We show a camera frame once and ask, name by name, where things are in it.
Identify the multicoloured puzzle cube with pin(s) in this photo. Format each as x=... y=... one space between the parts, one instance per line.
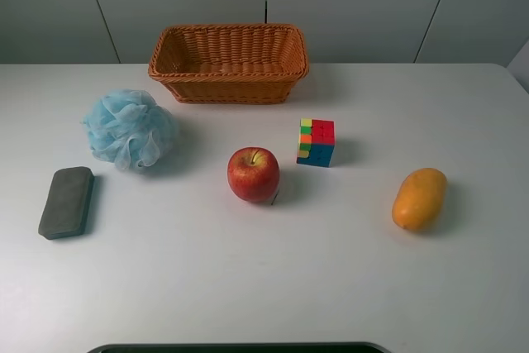
x=316 y=142

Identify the red apple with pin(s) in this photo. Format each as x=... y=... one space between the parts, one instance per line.
x=253 y=174

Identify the orange wicker basket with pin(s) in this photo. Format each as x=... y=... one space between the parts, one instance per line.
x=230 y=63

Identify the blue mesh bath pouf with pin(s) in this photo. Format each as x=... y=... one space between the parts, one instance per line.
x=130 y=130

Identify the yellow mango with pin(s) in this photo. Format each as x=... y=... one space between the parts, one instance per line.
x=419 y=200

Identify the grey rectangular sponge block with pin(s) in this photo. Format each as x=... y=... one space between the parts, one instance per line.
x=67 y=204

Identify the black tray edge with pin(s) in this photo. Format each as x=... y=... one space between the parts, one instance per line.
x=301 y=347

